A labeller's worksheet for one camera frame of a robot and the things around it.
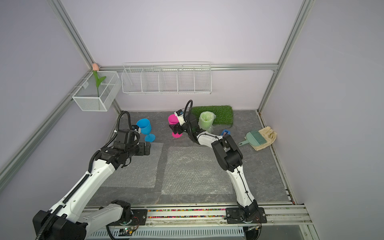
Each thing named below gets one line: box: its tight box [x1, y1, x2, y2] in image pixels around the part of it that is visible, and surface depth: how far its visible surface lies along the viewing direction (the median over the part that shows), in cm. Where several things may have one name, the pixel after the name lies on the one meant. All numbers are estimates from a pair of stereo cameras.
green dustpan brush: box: [238, 130, 268, 147], surface depth 105 cm
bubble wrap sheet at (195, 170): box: [161, 146, 234, 195], surface depth 88 cm
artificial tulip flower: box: [92, 63, 107, 98], surface depth 92 cm
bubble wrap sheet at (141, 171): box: [100, 142, 164, 188], surface depth 88 cm
